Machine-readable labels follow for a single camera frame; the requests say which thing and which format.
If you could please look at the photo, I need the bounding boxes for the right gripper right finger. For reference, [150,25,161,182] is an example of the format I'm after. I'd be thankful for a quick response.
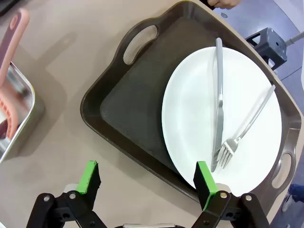
[190,161,271,228]

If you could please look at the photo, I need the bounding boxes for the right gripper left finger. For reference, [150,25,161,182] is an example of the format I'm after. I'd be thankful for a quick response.
[26,160,107,228]

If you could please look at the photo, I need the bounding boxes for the white round dinner plate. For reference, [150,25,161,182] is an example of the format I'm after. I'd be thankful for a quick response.
[161,46,283,192]

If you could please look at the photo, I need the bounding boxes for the dark brown plastic tray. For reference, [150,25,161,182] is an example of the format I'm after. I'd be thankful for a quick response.
[80,0,303,211]

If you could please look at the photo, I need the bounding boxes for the person's right hand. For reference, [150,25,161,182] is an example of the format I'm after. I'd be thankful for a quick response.
[206,0,241,10]

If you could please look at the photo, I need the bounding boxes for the silver fork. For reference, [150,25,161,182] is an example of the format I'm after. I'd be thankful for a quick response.
[217,85,276,170]

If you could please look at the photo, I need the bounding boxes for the rectangular metal container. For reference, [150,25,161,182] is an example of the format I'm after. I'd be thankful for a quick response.
[0,61,46,164]

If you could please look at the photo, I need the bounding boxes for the silver table knife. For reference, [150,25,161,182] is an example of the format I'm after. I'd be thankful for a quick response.
[210,37,225,173]

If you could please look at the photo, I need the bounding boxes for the dark grey plastic stool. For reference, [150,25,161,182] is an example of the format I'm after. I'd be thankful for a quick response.
[246,27,289,71]

